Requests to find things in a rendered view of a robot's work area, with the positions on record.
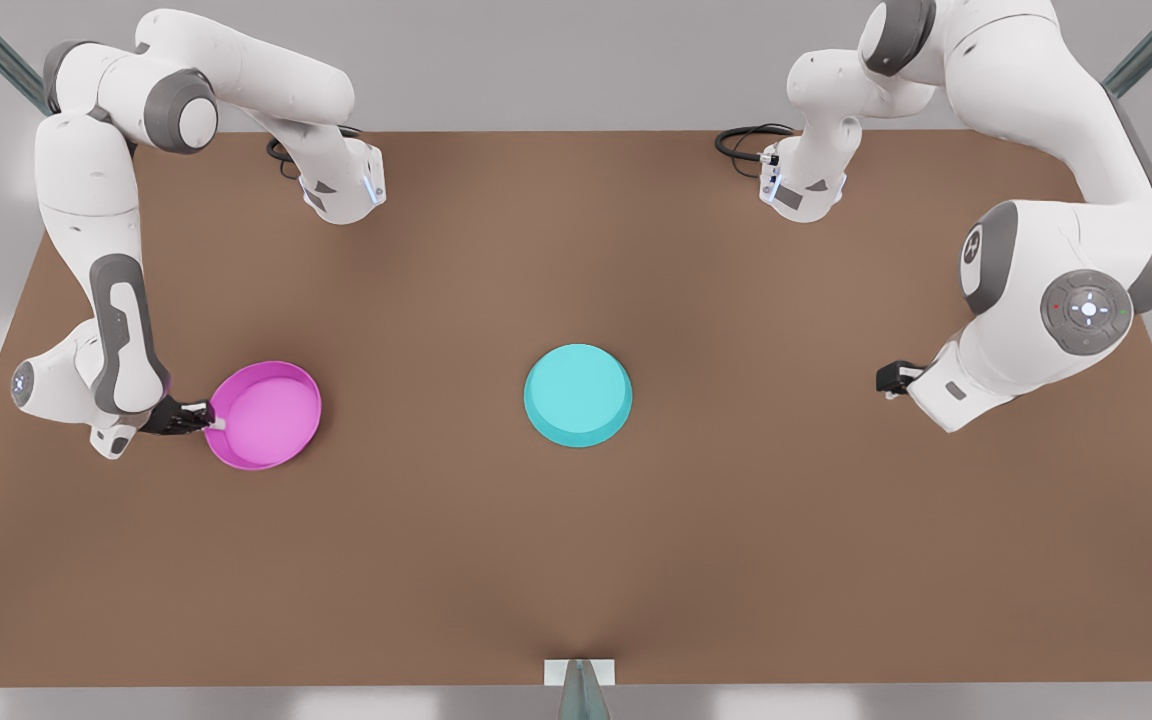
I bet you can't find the pink plate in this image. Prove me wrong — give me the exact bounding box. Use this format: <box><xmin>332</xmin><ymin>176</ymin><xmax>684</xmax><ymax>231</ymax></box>
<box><xmin>203</xmin><ymin>361</ymin><xmax>323</xmax><ymax>471</ymax></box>

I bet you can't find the blue plate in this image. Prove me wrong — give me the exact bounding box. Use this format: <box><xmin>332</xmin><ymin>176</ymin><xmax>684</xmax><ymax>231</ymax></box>
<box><xmin>524</xmin><ymin>344</ymin><xmax>634</xmax><ymax>449</ymax></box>

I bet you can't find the black cable loop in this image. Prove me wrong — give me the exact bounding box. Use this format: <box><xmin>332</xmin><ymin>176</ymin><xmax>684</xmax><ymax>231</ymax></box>
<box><xmin>715</xmin><ymin>124</ymin><xmax>799</xmax><ymax>180</ymax></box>
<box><xmin>266</xmin><ymin>126</ymin><xmax>365</xmax><ymax>182</ymax></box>

